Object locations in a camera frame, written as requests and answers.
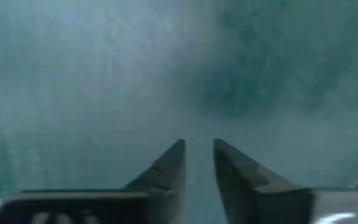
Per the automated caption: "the teal plate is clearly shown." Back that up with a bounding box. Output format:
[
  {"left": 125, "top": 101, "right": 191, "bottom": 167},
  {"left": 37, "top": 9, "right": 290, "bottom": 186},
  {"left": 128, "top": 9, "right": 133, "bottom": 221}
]
[{"left": 0, "top": 0, "right": 358, "bottom": 224}]

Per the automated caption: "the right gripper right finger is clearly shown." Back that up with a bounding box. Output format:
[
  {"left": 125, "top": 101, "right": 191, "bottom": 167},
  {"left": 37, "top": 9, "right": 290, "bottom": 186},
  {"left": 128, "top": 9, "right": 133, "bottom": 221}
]
[{"left": 213, "top": 138, "right": 316, "bottom": 224}]

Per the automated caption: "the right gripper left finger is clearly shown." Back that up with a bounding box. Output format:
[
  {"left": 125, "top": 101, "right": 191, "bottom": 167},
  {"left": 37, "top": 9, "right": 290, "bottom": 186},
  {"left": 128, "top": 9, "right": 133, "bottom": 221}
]
[{"left": 122, "top": 139, "right": 186, "bottom": 224}]

